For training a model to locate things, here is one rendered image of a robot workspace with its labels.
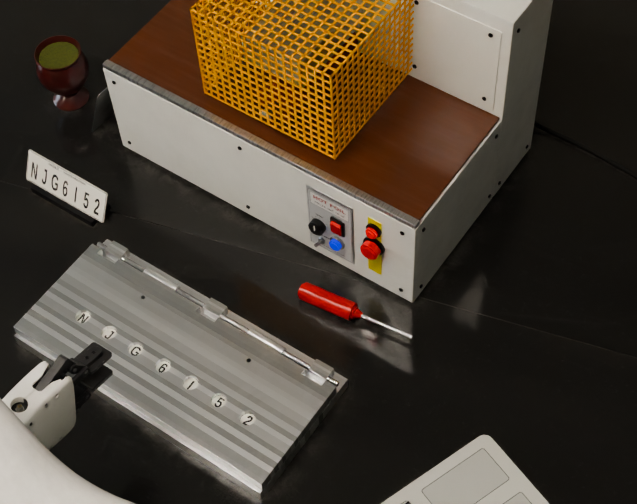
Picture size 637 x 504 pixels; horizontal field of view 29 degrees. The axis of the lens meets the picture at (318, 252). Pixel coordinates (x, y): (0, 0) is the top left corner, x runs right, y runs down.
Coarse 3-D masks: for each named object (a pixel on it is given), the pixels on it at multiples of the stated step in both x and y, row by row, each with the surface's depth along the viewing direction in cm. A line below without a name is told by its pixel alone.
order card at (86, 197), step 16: (32, 160) 195; (48, 160) 193; (32, 176) 197; (48, 176) 195; (64, 176) 193; (64, 192) 194; (80, 192) 192; (96, 192) 190; (80, 208) 194; (96, 208) 192
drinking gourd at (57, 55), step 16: (48, 48) 202; (64, 48) 202; (80, 48) 200; (48, 64) 200; (64, 64) 200; (80, 64) 200; (48, 80) 200; (64, 80) 200; (80, 80) 201; (64, 96) 206; (80, 96) 207
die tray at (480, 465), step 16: (464, 448) 168; (480, 448) 168; (496, 448) 168; (448, 464) 167; (464, 464) 167; (480, 464) 167; (496, 464) 167; (512, 464) 167; (416, 480) 166; (432, 480) 166; (448, 480) 166; (464, 480) 166; (480, 480) 166; (496, 480) 166; (512, 480) 166; (528, 480) 165; (400, 496) 165; (416, 496) 165; (432, 496) 165; (448, 496) 165; (464, 496) 165; (480, 496) 164; (496, 496) 164; (512, 496) 164; (528, 496) 164
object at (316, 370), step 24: (144, 264) 187; (216, 312) 179; (48, 360) 179; (312, 360) 176; (336, 384) 172; (120, 408) 174; (168, 432) 170; (312, 432) 172; (288, 456) 168; (240, 480) 166
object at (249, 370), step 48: (96, 288) 182; (144, 288) 182; (48, 336) 178; (96, 336) 177; (144, 336) 177; (192, 336) 177; (240, 336) 176; (144, 384) 173; (240, 384) 172; (288, 384) 172; (192, 432) 168; (240, 432) 168; (288, 432) 168
